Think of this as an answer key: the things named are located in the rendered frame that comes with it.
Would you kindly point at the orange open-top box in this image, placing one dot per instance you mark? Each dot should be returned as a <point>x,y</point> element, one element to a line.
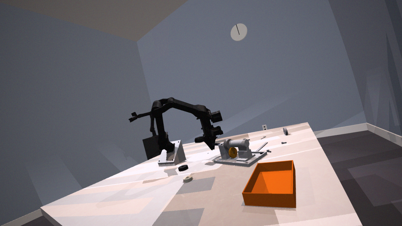
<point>272,184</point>

